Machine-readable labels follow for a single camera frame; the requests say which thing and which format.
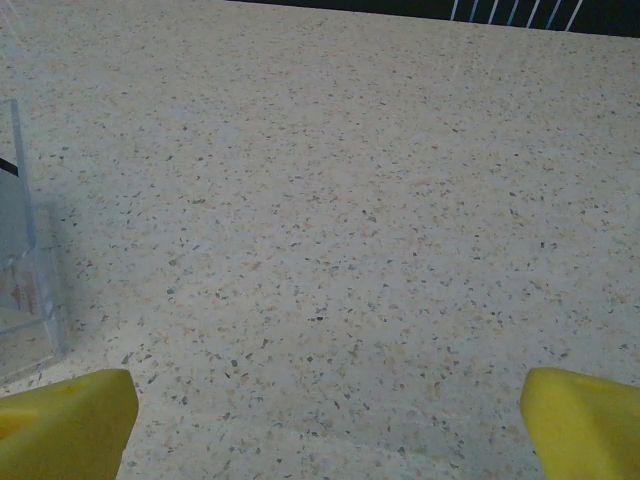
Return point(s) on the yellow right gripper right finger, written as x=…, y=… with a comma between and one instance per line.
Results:
x=590, y=430

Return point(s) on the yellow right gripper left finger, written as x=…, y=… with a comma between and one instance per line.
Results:
x=65, y=430

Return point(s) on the clear acrylic card box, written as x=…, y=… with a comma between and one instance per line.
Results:
x=25, y=260

